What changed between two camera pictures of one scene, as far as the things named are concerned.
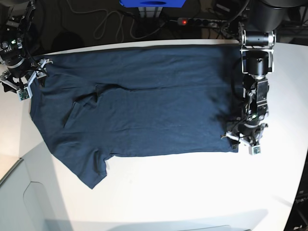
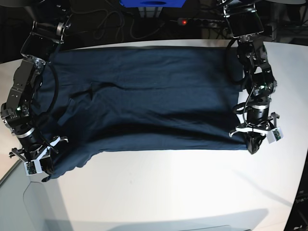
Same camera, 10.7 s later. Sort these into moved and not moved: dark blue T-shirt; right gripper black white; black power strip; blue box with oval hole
Moved: right gripper black white
Not moved: dark blue T-shirt; blue box with oval hole; black power strip
